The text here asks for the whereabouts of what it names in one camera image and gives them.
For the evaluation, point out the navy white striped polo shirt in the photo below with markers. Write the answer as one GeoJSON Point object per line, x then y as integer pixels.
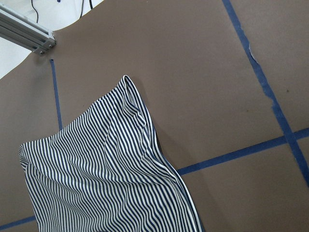
{"type": "Point", "coordinates": [105, 172]}

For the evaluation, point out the aluminium frame post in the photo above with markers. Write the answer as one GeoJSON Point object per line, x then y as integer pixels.
{"type": "Point", "coordinates": [24, 32]}

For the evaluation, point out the brown paper table mat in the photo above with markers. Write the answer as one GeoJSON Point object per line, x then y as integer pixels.
{"type": "Point", "coordinates": [226, 83]}

